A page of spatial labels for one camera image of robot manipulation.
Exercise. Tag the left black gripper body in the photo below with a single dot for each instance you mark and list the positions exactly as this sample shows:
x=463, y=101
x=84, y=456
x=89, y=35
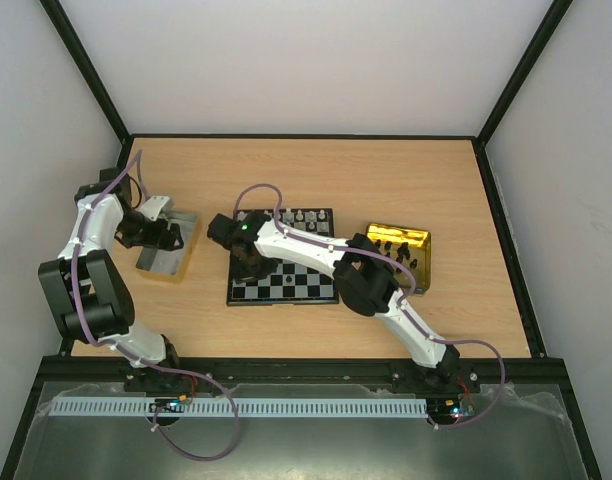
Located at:
x=135, y=232

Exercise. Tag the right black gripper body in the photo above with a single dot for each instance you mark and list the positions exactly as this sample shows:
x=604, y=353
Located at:
x=248, y=265

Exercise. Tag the silver gold tin lid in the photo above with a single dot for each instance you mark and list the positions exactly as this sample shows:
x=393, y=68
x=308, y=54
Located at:
x=169, y=259

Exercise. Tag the black silver chess board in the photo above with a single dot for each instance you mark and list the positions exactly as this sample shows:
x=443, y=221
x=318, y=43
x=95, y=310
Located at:
x=290, y=283

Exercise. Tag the gold tin with black pieces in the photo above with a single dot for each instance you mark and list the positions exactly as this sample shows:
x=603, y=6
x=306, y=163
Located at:
x=408, y=246

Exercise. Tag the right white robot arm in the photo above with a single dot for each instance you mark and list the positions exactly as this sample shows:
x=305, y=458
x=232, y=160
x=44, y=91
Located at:
x=365, y=281

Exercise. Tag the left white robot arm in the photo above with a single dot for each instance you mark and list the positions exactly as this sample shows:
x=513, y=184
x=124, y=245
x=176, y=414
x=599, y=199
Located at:
x=89, y=300

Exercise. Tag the white slotted cable duct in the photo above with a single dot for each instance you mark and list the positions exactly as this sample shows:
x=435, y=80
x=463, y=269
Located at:
x=245, y=408

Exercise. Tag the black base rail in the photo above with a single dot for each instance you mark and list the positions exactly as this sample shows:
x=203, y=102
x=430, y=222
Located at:
x=395, y=375

